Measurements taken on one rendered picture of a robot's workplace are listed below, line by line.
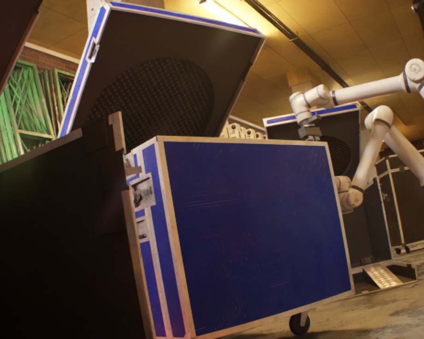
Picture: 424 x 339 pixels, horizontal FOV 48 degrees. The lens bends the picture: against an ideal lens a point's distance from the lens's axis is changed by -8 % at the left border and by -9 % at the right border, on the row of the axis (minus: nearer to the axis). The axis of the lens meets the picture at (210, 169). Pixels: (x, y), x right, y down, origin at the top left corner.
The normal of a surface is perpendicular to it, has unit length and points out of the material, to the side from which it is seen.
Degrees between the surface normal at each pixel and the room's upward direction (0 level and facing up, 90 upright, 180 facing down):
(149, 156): 90
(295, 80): 90
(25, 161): 90
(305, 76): 90
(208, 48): 142
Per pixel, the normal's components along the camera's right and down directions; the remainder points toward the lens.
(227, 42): 0.50, 0.61
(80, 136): -0.53, -0.07
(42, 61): 0.86, -0.23
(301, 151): 0.61, -0.25
